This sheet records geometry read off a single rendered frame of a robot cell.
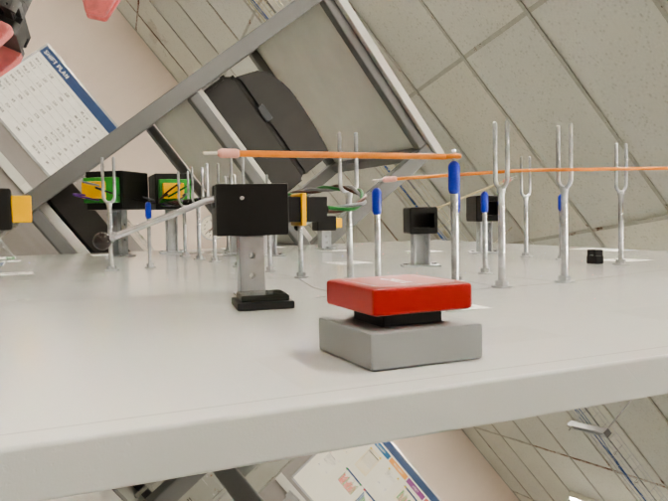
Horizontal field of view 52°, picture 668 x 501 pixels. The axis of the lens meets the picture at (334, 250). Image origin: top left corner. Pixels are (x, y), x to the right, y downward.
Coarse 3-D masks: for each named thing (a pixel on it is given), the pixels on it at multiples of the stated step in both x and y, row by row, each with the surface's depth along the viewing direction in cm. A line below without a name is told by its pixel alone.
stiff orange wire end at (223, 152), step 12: (228, 156) 40; (240, 156) 40; (252, 156) 41; (264, 156) 41; (276, 156) 41; (288, 156) 41; (300, 156) 42; (312, 156) 42; (324, 156) 42; (336, 156) 43; (348, 156) 43; (360, 156) 43; (372, 156) 43; (384, 156) 44; (396, 156) 44; (408, 156) 44; (420, 156) 45; (432, 156) 45; (444, 156) 45; (456, 156) 45
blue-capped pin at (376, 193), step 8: (376, 192) 56; (376, 200) 56; (376, 208) 56; (376, 216) 56; (376, 224) 56; (376, 232) 56; (376, 240) 56; (376, 248) 56; (376, 256) 56; (376, 264) 56; (376, 272) 56
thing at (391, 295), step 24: (336, 288) 32; (360, 288) 29; (384, 288) 29; (408, 288) 29; (432, 288) 30; (456, 288) 30; (360, 312) 30; (384, 312) 29; (408, 312) 29; (432, 312) 31
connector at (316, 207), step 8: (288, 200) 54; (296, 200) 54; (312, 200) 55; (320, 200) 55; (288, 208) 54; (296, 208) 54; (312, 208) 55; (320, 208) 55; (328, 208) 56; (288, 216) 54; (296, 216) 54; (312, 216) 55; (320, 216) 55
